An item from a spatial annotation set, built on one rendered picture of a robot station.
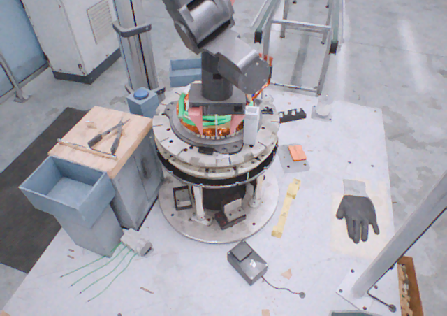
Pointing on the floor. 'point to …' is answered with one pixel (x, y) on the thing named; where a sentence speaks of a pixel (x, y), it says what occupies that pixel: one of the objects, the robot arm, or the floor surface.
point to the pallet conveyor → (334, 42)
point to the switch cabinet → (72, 26)
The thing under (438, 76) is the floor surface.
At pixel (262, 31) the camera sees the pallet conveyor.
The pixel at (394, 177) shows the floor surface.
